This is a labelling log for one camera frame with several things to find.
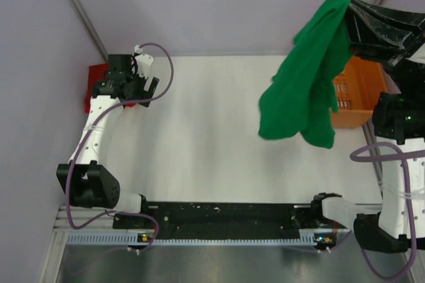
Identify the green t shirt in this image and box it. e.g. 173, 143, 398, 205
258, 0, 352, 149

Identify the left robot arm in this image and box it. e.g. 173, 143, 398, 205
56, 51, 159, 228

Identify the grey slotted cable duct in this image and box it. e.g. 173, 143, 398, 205
66, 232, 317, 246

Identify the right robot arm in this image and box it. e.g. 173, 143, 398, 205
309, 0, 424, 254

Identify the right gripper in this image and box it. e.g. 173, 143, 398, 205
331, 0, 425, 97

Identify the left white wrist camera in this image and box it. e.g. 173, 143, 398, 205
133, 45, 154, 78

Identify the orange plastic basket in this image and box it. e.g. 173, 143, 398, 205
331, 56, 387, 129

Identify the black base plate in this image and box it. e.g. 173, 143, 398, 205
112, 200, 353, 240

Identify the aluminium frame rail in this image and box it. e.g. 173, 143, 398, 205
53, 205, 114, 232

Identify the left corner metal post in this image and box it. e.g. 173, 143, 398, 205
68, 0, 108, 62

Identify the folded red t shirt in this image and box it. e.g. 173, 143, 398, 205
84, 63, 138, 114

